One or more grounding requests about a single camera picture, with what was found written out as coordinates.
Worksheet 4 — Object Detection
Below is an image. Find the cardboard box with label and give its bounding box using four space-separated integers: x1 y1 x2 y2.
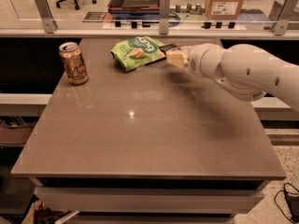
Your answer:
205 0 244 20

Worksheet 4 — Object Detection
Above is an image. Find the black rxbar chocolate wrapper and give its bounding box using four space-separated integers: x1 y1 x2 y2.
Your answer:
159 43 178 53

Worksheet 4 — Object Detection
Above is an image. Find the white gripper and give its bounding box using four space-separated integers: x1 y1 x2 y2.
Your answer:
166 43 223 77

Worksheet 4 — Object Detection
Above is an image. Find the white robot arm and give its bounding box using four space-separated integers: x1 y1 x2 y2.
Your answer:
166 43 299 111

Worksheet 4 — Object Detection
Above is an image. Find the left metal glass bracket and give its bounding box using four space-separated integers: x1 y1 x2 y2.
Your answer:
35 0 58 34

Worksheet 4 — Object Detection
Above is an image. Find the right metal glass bracket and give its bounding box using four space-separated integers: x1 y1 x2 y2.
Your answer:
271 0 299 35

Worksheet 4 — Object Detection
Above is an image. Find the black power adapter with cable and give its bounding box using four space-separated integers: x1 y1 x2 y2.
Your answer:
274 182 299 224

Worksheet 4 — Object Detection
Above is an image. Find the metal glass bracket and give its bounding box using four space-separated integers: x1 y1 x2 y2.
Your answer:
35 0 58 34
159 0 170 35
271 0 299 35

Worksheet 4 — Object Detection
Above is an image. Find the orange drink can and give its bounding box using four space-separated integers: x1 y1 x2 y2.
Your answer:
59 42 89 85

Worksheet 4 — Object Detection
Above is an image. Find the middle metal glass bracket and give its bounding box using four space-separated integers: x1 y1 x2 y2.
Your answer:
159 0 170 35

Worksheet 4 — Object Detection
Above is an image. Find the green rice chip bag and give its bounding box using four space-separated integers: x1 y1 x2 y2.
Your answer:
111 36 165 72

